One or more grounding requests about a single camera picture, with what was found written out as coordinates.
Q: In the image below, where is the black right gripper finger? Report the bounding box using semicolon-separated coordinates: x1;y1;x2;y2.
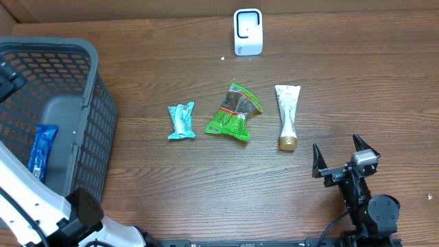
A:
312;143;328;178
353;132;381;157

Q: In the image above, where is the white tube gold cap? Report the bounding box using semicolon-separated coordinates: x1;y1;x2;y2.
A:
275;85;300;151

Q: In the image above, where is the green snack packet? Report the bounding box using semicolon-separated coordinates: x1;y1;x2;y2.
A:
205;84;263;141

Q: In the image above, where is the teal packet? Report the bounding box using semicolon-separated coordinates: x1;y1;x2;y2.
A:
168;102;195;140

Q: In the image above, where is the blue snack packet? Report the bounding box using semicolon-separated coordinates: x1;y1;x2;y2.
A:
27;124;59;183

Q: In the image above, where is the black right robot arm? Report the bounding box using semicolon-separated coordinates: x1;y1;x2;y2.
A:
312;133;402;246

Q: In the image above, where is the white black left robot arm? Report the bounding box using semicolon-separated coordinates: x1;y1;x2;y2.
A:
1;58;146;246

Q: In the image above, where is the white barcode scanner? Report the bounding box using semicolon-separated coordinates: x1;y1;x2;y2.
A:
233;8;263;56

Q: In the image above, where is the grey plastic mesh basket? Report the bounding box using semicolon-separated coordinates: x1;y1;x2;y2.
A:
1;37;118;201

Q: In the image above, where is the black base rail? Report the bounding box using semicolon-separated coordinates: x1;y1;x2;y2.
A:
137;228;403;247

